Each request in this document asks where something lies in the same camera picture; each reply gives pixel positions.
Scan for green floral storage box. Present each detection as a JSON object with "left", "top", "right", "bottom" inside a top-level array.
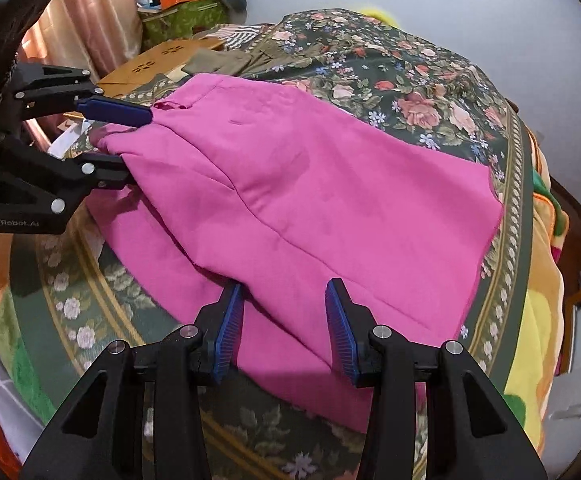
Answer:
[{"left": 139, "top": 0, "right": 232, "bottom": 53}]

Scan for pink curtain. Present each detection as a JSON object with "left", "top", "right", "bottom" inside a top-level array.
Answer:
[{"left": 15, "top": 0, "right": 144, "bottom": 81}]

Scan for pink pants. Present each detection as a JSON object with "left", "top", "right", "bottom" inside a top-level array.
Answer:
[{"left": 86, "top": 73, "right": 505, "bottom": 435}]

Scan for yellow orange blanket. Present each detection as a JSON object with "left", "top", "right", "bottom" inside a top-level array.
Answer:
[{"left": 500, "top": 127, "right": 571, "bottom": 476}]

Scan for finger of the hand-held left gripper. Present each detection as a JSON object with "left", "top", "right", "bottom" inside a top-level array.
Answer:
[
  {"left": 14, "top": 62, "right": 154, "bottom": 128},
  {"left": 0, "top": 132, "right": 136, "bottom": 216}
]

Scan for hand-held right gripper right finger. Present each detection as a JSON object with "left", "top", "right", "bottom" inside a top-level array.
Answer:
[{"left": 324, "top": 278, "right": 548, "bottom": 480}]

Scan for olive green garment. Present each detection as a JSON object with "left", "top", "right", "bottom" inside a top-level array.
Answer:
[{"left": 181, "top": 42, "right": 276, "bottom": 77}]

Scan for yellow plush toy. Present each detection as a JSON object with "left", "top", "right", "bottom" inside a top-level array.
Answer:
[{"left": 356, "top": 5, "right": 401, "bottom": 26}]

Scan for floral green bed cover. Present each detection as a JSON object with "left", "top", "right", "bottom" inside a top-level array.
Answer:
[{"left": 0, "top": 8, "right": 541, "bottom": 480}]

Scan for brown wooden board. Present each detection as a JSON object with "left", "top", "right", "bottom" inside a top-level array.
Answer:
[{"left": 95, "top": 37, "right": 221, "bottom": 100}]

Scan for striped cloth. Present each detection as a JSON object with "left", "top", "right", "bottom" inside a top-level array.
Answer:
[{"left": 211, "top": 25, "right": 271, "bottom": 52}]

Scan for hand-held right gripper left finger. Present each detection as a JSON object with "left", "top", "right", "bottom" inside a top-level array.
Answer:
[{"left": 19, "top": 280, "right": 246, "bottom": 480}]

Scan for wooden bed frame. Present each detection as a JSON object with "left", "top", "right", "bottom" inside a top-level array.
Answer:
[{"left": 545, "top": 175, "right": 581, "bottom": 376}]

